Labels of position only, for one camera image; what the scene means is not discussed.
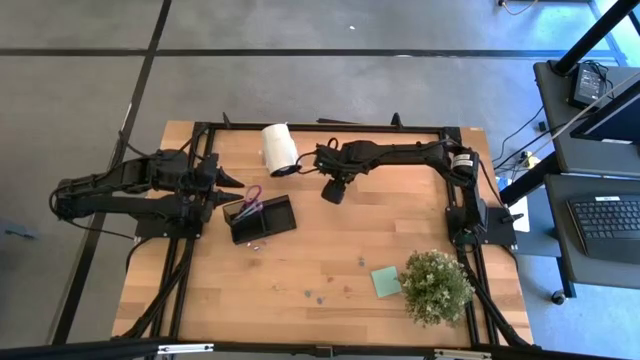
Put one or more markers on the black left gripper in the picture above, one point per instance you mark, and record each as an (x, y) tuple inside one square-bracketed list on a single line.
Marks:
[(205, 187)]

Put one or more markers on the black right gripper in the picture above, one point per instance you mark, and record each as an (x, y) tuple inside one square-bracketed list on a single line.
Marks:
[(345, 160)]

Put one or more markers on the black mesh desk organizer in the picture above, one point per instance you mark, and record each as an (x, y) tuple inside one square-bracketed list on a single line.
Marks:
[(277, 217)]

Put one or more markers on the green sticky note pad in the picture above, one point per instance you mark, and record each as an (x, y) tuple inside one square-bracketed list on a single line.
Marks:
[(385, 282)]

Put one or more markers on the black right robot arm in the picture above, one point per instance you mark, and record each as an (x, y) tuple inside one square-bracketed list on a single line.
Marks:
[(410, 152)]

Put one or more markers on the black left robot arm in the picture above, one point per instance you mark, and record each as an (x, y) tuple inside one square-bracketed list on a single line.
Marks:
[(100, 205)]

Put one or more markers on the artificial potted plant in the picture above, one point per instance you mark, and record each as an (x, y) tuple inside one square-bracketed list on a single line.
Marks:
[(435, 287)]

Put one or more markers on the white yellow power strip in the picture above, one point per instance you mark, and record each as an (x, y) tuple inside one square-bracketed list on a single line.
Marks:
[(529, 160)]

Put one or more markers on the black diagonal desk beam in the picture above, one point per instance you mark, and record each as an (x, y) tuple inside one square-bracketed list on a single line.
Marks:
[(530, 180)]

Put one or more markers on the white paper sheet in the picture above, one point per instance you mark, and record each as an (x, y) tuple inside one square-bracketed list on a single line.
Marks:
[(522, 225)]

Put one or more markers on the blue floor object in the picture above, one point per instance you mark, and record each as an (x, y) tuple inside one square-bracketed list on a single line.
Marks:
[(20, 231)]

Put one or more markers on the grey desk with monitor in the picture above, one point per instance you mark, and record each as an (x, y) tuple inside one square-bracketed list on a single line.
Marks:
[(560, 125)]

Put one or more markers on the black rig beam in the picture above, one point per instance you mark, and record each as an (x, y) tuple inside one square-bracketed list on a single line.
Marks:
[(75, 350)]

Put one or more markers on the black power adapter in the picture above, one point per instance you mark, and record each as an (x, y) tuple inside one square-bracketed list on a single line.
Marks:
[(587, 85)]

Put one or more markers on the black caster wheel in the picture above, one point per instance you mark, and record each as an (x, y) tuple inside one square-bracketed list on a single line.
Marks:
[(558, 298)]

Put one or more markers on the black laptop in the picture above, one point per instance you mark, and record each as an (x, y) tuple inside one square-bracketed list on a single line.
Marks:
[(605, 220)]

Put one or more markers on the dark computer monitor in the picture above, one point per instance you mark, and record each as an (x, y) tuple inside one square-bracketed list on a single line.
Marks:
[(615, 122)]

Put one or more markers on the black vertical pole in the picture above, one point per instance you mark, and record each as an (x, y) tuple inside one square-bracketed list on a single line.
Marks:
[(595, 35)]

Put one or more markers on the grey desk with laptop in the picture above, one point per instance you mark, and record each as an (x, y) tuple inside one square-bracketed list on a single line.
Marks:
[(600, 275)]

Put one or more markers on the black aluminium table frame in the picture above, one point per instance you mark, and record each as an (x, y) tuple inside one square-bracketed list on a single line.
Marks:
[(390, 128)]

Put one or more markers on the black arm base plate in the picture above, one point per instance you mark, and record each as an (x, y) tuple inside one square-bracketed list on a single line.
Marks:
[(150, 230), (500, 236)]

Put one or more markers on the silver bracket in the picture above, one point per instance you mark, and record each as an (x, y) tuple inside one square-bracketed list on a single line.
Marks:
[(185, 348), (462, 354)]

